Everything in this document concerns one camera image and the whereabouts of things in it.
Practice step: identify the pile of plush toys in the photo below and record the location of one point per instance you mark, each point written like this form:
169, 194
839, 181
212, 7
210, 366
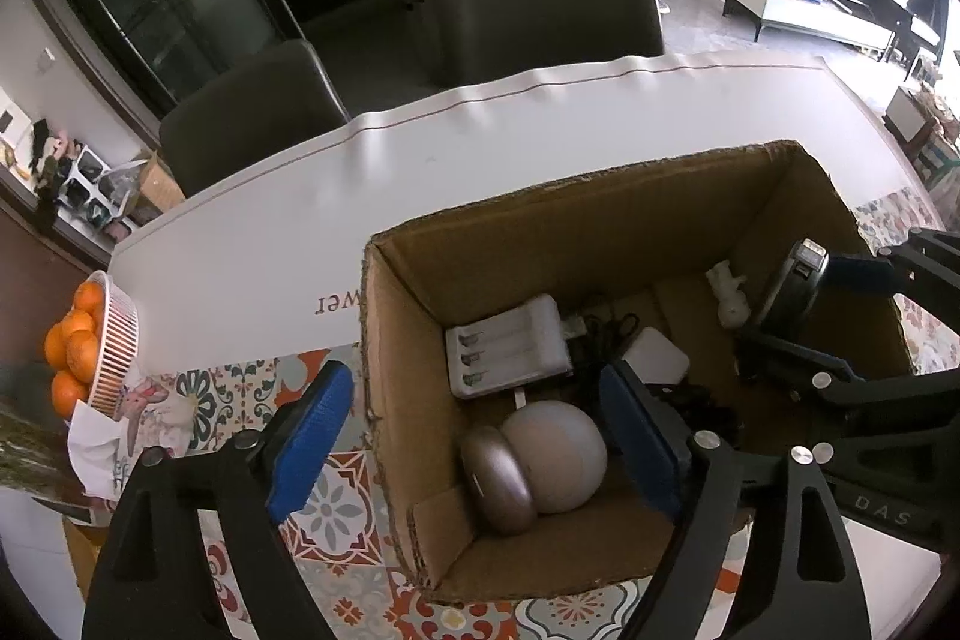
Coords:
52, 153

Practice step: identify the small brown cardboard box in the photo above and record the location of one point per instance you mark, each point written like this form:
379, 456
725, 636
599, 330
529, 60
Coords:
160, 181

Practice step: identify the grey round speaker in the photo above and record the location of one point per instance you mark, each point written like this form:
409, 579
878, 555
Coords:
559, 460

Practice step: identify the white television console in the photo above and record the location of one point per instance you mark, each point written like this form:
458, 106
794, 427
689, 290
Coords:
810, 14

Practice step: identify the dried plant bunch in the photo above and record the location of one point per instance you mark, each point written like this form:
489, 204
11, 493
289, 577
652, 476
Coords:
30, 445

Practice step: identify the clear plastic bag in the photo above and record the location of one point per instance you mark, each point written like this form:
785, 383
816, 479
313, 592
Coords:
120, 179

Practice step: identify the orange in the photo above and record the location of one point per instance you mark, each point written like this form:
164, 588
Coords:
76, 320
82, 353
58, 345
69, 392
90, 297

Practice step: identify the white figurine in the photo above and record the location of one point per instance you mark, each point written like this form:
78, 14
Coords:
729, 302

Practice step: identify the white battery charger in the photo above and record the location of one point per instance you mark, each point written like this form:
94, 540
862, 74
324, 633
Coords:
502, 347

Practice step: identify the white tile patterned tablecloth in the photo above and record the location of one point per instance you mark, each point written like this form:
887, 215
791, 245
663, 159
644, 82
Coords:
300, 220

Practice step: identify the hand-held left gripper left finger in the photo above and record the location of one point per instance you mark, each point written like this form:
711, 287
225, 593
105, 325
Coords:
309, 437

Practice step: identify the white plastic basket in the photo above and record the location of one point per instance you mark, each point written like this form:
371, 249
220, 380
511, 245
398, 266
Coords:
116, 340

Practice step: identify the dark grey chair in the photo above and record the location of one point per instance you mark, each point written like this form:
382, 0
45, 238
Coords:
547, 10
251, 115

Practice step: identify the grey oval case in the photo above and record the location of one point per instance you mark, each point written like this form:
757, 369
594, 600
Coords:
495, 482

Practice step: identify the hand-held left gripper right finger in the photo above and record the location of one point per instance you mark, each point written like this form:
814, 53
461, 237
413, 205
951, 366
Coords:
637, 437

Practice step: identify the black electric shaver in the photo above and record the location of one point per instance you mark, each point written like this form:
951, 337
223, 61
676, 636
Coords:
795, 284

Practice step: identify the floral fabric tissue cover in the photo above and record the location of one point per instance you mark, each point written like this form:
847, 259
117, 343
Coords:
154, 407

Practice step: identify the white tissue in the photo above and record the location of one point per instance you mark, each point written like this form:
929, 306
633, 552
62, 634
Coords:
94, 452

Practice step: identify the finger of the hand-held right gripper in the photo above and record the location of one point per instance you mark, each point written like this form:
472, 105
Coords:
862, 276
810, 370

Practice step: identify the black power adapter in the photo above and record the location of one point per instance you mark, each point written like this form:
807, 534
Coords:
697, 411

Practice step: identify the white shoe rack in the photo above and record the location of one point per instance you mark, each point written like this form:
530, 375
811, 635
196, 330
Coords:
94, 197

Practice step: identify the white square charger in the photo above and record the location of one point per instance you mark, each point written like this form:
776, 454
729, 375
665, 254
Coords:
656, 355

